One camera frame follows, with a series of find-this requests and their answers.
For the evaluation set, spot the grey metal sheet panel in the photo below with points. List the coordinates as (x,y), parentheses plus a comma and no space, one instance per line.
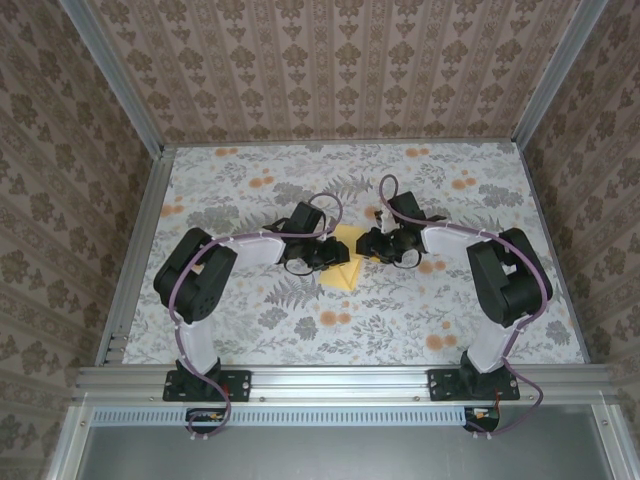
(340,455)

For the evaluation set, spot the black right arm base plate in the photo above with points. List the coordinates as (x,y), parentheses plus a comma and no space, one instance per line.
(442,385)

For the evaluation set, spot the wide aluminium frame beam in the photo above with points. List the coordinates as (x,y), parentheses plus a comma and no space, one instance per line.
(340,382)

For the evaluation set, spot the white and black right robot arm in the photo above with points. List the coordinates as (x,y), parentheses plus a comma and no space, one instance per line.
(487,350)

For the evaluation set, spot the aluminium frame post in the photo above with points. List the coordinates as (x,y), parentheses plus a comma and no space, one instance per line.
(120,75)
(559,75)

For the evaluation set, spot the aluminium frame rail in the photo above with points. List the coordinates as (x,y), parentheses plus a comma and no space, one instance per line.
(70,450)
(154,200)
(616,450)

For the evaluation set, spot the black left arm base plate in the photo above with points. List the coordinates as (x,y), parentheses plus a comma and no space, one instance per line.
(240,385)

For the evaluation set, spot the floral patterned table cover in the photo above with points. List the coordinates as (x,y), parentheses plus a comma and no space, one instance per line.
(400,325)

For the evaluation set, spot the black connector box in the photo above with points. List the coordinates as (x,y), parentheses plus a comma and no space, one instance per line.
(200,428)
(482,427)

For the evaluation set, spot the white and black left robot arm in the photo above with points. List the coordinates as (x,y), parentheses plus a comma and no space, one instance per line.
(200,345)

